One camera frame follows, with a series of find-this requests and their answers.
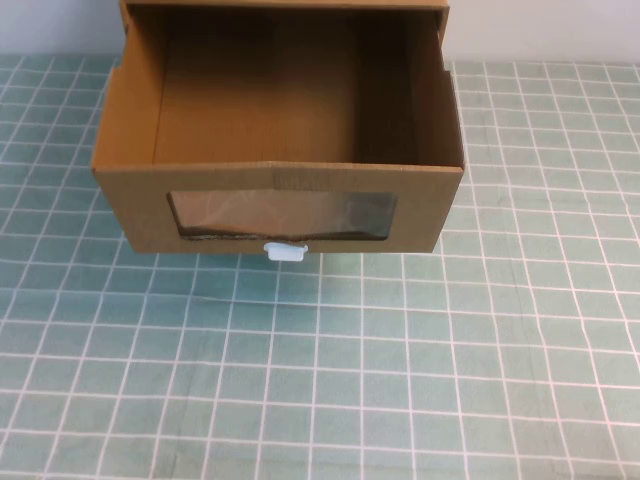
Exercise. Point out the cardboard drawer with window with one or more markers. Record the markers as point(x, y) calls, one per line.
point(125, 210)

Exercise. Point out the cardboard shoe box outer sleeve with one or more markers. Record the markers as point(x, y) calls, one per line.
point(300, 2)

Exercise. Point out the green checked tablecloth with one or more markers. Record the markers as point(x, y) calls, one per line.
point(320, 375)

